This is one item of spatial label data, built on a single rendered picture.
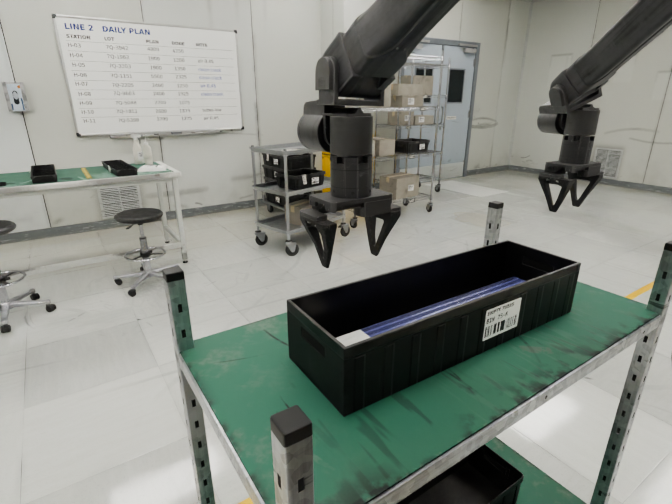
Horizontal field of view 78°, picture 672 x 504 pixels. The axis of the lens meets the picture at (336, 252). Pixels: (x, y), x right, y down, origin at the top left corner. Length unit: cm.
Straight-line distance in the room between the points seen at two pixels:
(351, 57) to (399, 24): 7
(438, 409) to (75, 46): 487
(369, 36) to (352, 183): 17
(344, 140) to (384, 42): 13
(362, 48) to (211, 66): 492
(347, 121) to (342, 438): 41
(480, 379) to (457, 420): 11
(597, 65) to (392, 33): 49
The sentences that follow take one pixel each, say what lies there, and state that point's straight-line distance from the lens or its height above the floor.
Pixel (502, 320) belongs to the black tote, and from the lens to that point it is 81.
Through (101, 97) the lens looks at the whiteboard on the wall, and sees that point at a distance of 514.
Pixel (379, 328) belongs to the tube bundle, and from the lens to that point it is 74.
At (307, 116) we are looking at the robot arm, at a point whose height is 135.
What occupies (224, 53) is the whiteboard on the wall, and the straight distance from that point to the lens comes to 548.
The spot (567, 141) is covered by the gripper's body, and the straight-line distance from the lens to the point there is 99.
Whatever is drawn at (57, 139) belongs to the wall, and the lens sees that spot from 515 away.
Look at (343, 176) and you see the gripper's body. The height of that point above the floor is 128.
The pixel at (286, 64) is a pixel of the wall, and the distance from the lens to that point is 582.
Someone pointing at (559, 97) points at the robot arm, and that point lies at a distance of 95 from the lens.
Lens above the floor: 137
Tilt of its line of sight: 20 degrees down
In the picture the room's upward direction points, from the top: straight up
